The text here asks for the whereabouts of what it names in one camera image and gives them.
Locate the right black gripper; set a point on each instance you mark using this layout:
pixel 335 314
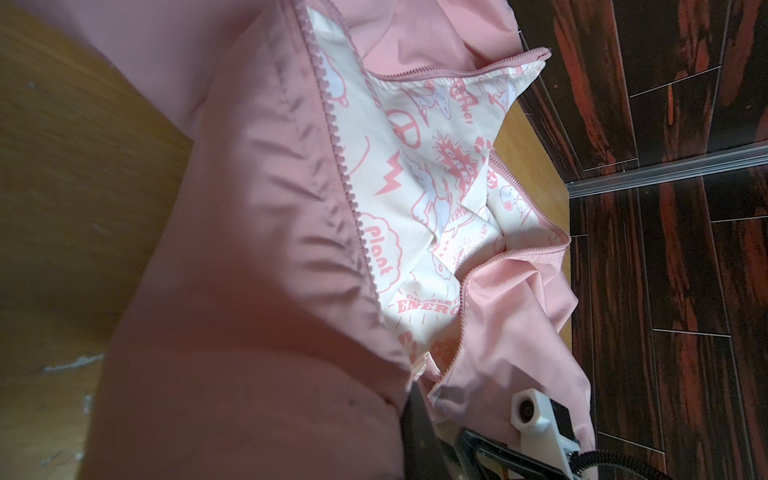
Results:
pixel 472 448

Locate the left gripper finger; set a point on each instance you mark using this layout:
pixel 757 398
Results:
pixel 422 453

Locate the pink zip-up jacket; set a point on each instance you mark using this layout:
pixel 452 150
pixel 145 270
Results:
pixel 344 228

